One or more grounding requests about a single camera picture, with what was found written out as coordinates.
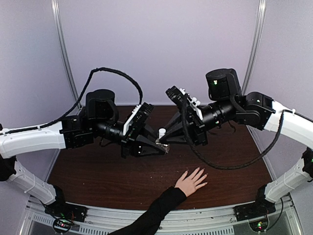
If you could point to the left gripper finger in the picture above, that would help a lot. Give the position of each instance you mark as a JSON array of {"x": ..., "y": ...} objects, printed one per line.
[
  {"x": 145, "y": 150},
  {"x": 148, "y": 132}
]

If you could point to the aluminium frame post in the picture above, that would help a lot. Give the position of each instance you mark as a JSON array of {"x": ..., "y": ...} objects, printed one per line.
[
  {"x": 257, "y": 35},
  {"x": 62, "y": 43}
]

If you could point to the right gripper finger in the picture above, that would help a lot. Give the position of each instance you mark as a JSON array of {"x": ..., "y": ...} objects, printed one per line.
[
  {"x": 174, "y": 135},
  {"x": 174, "y": 126}
]

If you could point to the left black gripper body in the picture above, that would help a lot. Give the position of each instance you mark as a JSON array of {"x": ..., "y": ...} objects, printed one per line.
[{"x": 128, "y": 142}]

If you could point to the aluminium front rail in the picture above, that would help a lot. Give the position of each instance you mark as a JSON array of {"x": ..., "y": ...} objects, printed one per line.
[{"x": 279, "y": 218}]

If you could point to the left round circuit board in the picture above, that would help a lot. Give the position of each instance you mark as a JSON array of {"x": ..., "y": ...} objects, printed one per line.
[{"x": 61, "y": 225}]

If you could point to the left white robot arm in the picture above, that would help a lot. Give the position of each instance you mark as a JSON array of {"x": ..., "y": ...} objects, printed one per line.
[{"x": 98, "y": 118}]

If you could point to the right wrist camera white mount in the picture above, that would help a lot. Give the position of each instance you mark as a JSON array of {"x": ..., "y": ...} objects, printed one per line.
[{"x": 183, "y": 100}]

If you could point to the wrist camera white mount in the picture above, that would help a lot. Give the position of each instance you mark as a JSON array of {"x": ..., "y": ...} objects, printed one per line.
[
  {"x": 183, "y": 100},
  {"x": 129, "y": 120}
]

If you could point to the black sleeved forearm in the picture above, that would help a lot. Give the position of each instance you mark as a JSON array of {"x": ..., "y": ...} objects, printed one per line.
[{"x": 148, "y": 223}]

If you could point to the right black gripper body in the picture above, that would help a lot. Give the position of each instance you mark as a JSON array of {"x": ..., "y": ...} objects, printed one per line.
[{"x": 197, "y": 127}]

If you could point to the glitter nail polish bottle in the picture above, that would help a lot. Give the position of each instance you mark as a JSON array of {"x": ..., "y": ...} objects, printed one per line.
[{"x": 165, "y": 147}]

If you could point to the right aluminium frame post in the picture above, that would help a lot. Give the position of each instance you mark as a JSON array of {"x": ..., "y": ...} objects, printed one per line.
[{"x": 257, "y": 35}]

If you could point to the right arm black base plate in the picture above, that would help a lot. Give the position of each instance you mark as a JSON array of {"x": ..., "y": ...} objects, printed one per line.
[{"x": 253, "y": 210}]

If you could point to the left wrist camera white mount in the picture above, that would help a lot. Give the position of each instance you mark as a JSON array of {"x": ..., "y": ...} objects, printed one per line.
[{"x": 129, "y": 120}]

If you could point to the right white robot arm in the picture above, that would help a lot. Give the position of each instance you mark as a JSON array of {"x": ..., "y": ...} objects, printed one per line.
[{"x": 259, "y": 111}]

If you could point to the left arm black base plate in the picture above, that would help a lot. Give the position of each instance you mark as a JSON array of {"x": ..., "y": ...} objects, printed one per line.
[{"x": 71, "y": 212}]

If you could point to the left aluminium frame post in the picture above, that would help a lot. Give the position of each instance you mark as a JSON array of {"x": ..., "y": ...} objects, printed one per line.
[{"x": 62, "y": 43}]

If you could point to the round circuit board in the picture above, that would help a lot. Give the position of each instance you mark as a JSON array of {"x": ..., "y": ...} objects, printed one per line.
[
  {"x": 61, "y": 225},
  {"x": 259, "y": 225}
]

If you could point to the right round circuit board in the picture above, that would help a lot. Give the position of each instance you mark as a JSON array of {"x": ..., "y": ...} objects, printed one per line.
[{"x": 259, "y": 225}]

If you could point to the person's bare hand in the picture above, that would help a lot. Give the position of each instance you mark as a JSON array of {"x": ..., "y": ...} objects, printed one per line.
[{"x": 189, "y": 184}]

